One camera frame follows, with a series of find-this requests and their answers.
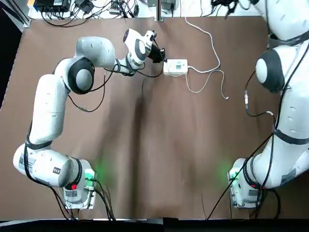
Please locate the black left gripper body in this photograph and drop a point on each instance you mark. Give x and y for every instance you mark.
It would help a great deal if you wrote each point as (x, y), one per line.
(155, 55)

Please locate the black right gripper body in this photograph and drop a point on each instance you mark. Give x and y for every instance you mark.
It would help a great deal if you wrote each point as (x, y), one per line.
(231, 3)

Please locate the white power strip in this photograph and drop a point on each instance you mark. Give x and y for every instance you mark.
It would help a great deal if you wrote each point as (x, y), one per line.
(170, 70)

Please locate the pale blue phone charger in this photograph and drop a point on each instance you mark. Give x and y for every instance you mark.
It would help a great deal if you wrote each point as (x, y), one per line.
(179, 65)

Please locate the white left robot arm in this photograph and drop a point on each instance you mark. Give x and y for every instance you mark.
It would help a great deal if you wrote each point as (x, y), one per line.
(48, 104)

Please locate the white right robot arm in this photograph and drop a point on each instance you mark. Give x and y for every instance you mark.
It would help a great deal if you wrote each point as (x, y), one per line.
(289, 24)

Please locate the small black adapter box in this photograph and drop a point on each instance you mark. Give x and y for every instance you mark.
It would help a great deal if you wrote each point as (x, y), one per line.
(85, 6)

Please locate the orange cardboard box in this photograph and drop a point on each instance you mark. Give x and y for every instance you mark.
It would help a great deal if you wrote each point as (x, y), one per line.
(31, 4)

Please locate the aluminium post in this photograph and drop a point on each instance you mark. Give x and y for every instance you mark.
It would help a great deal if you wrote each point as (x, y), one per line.
(159, 10)

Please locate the black network switch box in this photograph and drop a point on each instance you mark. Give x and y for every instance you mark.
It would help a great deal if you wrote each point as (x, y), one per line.
(53, 4)

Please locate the grey metal table frame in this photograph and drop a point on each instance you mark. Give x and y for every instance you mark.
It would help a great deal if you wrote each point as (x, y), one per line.
(27, 23)

